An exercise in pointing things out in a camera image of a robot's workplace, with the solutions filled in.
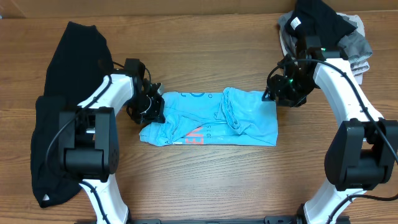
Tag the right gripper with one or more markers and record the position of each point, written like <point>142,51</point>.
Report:
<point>277,89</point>

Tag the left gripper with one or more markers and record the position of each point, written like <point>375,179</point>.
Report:
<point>154,115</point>

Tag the light blue printed t-shirt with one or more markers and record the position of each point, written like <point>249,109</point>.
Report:
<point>232,117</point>

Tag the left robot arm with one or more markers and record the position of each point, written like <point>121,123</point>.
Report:
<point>88,145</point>

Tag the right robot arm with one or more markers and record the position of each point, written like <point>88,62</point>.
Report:
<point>363,152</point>

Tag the beige folded garment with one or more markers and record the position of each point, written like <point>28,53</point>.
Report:
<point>360,68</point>

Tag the grey folded garment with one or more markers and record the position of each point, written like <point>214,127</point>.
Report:
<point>354,46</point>

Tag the black t-shirt on left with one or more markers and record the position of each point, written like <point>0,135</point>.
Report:
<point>81,61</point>

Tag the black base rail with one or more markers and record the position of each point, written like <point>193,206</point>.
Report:
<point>211,221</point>

